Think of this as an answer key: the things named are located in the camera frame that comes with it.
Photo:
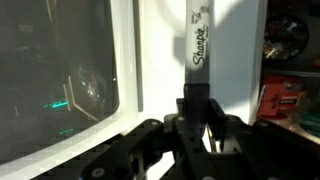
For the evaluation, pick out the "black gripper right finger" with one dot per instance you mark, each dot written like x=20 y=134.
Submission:
x=262 y=151

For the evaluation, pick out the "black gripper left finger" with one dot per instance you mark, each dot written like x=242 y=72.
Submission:
x=133 y=155

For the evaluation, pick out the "purple sharpie marker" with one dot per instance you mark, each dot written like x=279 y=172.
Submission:
x=197 y=46

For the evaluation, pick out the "red box in drawer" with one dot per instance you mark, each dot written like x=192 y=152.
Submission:
x=279 y=93

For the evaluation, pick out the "white microwave oven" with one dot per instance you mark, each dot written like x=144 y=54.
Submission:
x=67 y=80

